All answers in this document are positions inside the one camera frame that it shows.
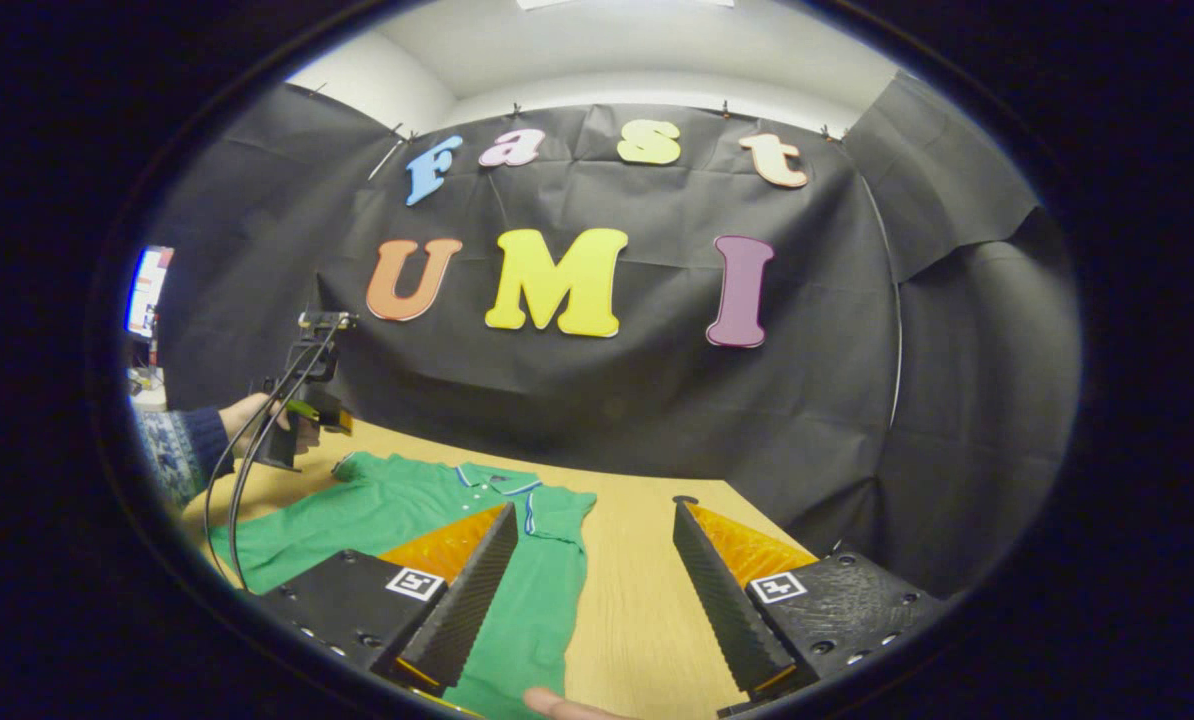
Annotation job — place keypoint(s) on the black backdrop cloth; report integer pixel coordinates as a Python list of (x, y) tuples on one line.
[(617, 400)]

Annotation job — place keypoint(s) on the green T-shirt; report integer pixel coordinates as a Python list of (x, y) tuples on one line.
[(397, 510)]

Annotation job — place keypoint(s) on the ceiling light panel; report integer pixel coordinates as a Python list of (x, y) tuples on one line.
[(622, 3)]

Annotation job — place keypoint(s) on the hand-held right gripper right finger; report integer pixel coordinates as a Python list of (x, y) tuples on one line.
[(722, 610)]

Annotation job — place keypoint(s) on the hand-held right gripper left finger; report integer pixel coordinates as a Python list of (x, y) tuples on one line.
[(462, 610)]

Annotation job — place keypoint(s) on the computer monitor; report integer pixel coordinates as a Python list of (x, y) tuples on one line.
[(147, 290)]

